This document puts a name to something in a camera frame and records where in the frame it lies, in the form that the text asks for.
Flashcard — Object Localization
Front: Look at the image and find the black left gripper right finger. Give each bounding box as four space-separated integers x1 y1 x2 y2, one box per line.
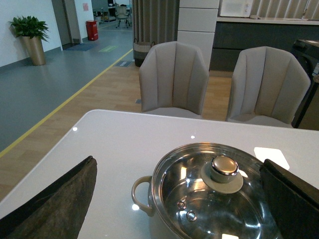
260 159 319 239

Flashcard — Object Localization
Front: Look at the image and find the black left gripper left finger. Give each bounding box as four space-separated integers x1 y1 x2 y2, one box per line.
0 156 97 239

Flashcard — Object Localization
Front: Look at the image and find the glass pot lid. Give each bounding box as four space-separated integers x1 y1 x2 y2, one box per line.
151 142 284 239

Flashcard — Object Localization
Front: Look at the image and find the white electric cooking pot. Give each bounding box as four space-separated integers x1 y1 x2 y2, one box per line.
131 142 284 239

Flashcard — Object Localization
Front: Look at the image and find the gold plant pot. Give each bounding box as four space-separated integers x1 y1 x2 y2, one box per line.
22 36 46 66

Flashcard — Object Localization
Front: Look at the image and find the beige chair right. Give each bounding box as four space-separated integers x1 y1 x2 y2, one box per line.
226 46 311 128

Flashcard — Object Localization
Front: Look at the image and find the beige chair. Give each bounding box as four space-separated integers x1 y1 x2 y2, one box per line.
139 41 209 119
226 46 311 128

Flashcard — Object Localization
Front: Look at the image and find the black appliance at right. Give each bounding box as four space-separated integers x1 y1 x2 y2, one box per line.
290 39 319 131

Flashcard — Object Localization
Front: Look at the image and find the blue floor mat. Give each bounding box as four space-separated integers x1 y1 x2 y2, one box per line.
65 43 96 51

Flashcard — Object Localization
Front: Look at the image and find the beige chair left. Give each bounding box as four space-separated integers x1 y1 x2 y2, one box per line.
139 41 209 119

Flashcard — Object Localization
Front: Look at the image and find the dark kitchen counter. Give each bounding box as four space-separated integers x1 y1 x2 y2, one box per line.
209 19 319 72

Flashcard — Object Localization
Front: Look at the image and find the woven basket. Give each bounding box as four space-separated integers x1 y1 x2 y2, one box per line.
133 38 155 67

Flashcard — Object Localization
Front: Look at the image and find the green potted plant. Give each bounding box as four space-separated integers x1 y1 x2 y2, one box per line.
9 16 49 41

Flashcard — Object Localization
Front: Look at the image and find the red cabinet box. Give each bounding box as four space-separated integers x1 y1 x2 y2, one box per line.
86 20 98 41

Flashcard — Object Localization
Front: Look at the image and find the white microwave oven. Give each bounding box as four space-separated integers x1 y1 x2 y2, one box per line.
219 0 254 17

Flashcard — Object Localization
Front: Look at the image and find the office swivel chair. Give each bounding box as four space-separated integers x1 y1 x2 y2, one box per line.
116 6 131 28

